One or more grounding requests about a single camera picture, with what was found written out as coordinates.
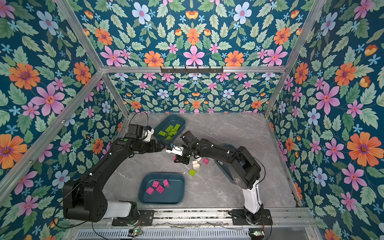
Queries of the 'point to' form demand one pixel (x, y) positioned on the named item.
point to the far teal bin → (170, 119)
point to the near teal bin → (173, 194)
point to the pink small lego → (160, 189)
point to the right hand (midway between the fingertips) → (176, 156)
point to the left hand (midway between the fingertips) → (160, 143)
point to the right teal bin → (223, 166)
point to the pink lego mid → (155, 184)
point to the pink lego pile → (174, 158)
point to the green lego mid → (172, 132)
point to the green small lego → (192, 172)
